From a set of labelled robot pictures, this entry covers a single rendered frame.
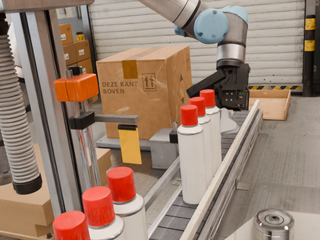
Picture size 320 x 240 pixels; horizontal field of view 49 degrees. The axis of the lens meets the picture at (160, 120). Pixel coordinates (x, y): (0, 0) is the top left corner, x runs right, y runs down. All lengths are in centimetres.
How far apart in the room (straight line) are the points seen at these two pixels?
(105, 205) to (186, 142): 32
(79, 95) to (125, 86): 69
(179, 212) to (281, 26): 418
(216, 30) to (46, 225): 54
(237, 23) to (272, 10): 381
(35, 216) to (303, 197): 55
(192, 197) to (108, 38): 484
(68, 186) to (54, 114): 12
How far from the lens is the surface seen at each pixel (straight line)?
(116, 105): 119
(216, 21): 80
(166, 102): 112
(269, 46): 481
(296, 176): 98
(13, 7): 37
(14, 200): 80
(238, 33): 96
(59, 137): 55
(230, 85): 91
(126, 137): 50
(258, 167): 101
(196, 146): 69
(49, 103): 54
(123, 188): 44
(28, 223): 81
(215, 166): 84
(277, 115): 143
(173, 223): 71
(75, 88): 48
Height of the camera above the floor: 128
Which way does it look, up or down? 18 degrees down
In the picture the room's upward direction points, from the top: 6 degrees counter-clockwise
